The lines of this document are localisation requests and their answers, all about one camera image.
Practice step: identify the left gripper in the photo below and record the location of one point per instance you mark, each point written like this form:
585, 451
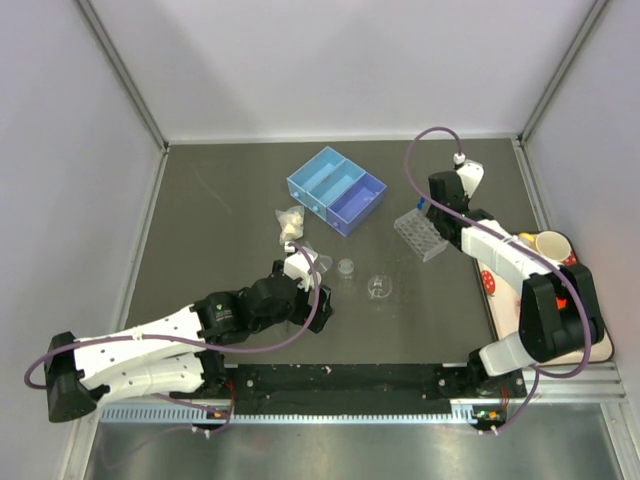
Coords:
323, 309

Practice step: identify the glass stoppered bottle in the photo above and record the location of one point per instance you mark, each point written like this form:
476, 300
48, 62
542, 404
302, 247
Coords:
346, 268

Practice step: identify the clear glass beaker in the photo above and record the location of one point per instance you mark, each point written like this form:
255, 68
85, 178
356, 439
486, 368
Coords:
379, 287

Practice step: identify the clear bag of corks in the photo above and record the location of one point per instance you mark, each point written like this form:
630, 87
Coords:
291, 223

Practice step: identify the purple drawer box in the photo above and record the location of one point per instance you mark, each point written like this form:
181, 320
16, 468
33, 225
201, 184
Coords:
347, 212

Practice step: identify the clear test tube rack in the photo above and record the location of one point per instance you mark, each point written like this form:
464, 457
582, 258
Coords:
420, 234

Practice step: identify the light blue drawer box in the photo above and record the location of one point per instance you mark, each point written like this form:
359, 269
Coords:
313, 171

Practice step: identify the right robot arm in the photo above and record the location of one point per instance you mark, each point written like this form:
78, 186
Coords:
559, 309

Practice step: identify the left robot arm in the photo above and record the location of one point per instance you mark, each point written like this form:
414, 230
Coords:
181, 353

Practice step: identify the clear plastic funnel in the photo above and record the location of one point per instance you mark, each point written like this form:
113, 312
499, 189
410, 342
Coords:
325, 262

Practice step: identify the strawberry pattern tray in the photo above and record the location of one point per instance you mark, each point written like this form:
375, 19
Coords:
504, 305

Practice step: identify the yellow cup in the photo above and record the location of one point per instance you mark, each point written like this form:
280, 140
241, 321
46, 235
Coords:
550, 244

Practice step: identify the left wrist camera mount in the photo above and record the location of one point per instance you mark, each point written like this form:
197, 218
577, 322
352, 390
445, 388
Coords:
301, 265

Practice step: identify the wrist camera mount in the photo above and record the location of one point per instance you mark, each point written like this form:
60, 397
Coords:
470, 173
301, 265

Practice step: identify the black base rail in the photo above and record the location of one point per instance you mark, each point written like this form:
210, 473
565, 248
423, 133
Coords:
359, 389

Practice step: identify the grey slotted cable duct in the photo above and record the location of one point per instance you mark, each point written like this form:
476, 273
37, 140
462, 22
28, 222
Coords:
166, 413

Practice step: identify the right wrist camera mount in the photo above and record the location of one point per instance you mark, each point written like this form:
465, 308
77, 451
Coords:
470, 173

